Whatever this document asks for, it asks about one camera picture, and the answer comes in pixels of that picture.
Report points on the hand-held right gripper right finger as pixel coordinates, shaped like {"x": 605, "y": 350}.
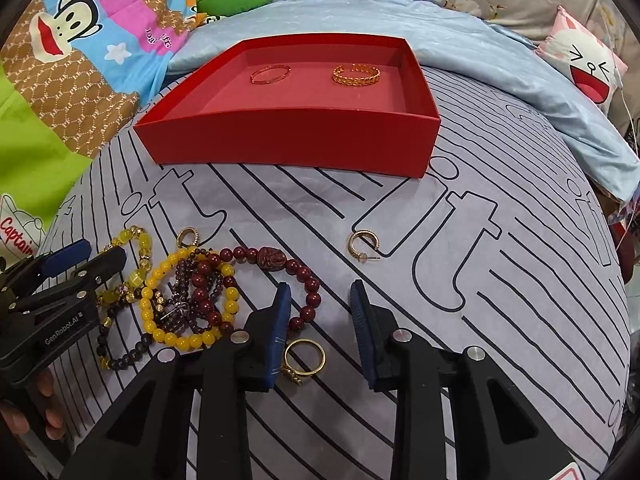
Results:
{"x": 362, "y": 332}

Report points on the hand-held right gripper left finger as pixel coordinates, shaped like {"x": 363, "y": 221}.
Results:
{"x": 277, "y": 332}

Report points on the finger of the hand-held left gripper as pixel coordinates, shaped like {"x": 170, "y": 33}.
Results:
{"x": 102, "y": 266}
{"x": 67, "y": 256}

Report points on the gold hoop earring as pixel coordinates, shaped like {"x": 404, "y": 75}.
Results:
{"x": 186, "y": 232}
{"x": 354, "y": 250}

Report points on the red cardboard box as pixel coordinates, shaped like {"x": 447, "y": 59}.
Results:
{"x": 285, "y": 135}

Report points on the person's left hand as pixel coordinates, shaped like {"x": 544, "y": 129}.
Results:
{"x": 47, "y": 405}

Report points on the grey striped bedsheet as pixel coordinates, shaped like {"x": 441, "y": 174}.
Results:
{"x": 450, "y": 310}

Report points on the cartoon monkey blanket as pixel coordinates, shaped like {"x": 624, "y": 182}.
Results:
{"x": 100, "y": 85}

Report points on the rose gold bangle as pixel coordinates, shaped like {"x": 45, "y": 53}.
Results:
{"x": 254, "y": 79}

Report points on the light blue quilt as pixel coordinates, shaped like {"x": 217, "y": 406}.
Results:
{"x": 475, "y": 60}

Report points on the pink cartoon face pillow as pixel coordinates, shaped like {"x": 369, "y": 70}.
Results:
{"x": 585, "y": 65}

